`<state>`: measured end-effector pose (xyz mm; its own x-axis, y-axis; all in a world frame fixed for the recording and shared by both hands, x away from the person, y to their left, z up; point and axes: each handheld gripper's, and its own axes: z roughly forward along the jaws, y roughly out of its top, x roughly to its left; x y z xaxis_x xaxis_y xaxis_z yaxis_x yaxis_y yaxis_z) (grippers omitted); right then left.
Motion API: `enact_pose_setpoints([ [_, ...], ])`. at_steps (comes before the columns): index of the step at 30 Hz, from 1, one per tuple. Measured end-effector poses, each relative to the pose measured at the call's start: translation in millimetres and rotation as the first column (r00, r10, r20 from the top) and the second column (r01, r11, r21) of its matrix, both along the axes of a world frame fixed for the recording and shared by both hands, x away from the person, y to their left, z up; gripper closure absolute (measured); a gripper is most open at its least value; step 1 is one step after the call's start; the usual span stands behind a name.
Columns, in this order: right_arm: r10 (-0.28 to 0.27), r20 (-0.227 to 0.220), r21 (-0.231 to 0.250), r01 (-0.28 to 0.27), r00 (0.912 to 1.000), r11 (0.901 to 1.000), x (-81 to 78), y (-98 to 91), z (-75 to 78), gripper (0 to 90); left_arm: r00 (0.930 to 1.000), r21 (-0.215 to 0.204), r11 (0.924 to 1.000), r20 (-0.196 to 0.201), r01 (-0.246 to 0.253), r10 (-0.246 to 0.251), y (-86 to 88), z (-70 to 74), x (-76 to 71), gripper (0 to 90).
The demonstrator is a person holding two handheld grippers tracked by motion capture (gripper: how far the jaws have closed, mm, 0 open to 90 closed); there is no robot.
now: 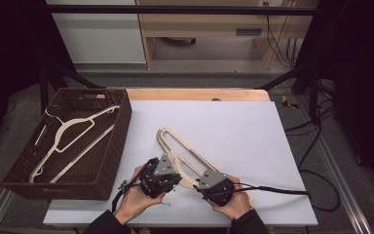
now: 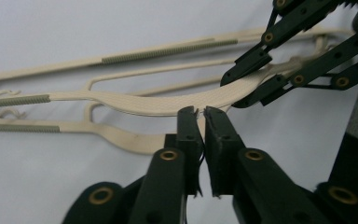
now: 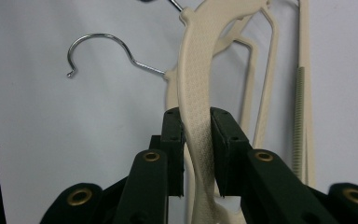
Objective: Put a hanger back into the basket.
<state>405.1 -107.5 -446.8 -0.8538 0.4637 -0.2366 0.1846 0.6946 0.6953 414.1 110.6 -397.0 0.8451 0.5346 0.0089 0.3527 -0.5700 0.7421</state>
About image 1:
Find black floor cables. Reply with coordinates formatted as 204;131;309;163
283;79;339;170

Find brown woven basket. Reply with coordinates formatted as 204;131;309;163
0;87;133;202

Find person's right hand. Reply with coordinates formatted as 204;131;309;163
208;175;253;222

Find white table mat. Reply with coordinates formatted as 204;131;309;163
42;99;319;228

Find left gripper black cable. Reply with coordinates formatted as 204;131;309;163
111;169;144;213

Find white cabinet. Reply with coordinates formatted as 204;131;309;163
45;0;147;65

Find light wooden desk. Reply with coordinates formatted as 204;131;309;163
135;0;319;70

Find black metal stand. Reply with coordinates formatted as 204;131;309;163
38;60;107;115
256;62;323;127

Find bundle of hanging black cables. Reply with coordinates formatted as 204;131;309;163
262;1;304;69

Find person's left hand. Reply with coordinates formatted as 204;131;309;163
114;164;167;225

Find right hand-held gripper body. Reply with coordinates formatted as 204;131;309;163
196;171;237;208

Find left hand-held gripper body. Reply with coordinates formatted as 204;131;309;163
138;153;182;200

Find yellow and black tool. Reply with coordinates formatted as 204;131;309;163
280;95;300;110

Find beige clothes hanger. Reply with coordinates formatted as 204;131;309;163
158;130;208;191
28;103;122;185
156;126;256;208

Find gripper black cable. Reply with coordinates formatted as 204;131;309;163
111;169;144;213
204;169;342;213

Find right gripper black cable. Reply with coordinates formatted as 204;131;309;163
204;169;342;213

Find black horizontal frame bar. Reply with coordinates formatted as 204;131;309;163
43;4;318;17

